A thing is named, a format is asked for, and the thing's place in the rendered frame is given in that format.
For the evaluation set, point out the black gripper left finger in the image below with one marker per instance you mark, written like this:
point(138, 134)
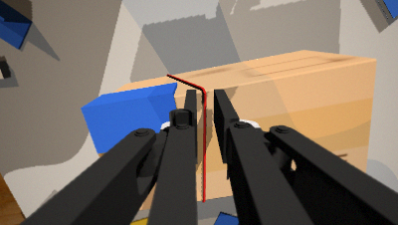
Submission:
point(112, 189)

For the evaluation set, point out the tan cardboard box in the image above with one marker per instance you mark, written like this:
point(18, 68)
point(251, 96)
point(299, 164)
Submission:
point(326, 97)

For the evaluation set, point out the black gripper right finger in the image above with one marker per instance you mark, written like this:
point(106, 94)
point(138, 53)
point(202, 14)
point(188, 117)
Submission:
point(323, 190)

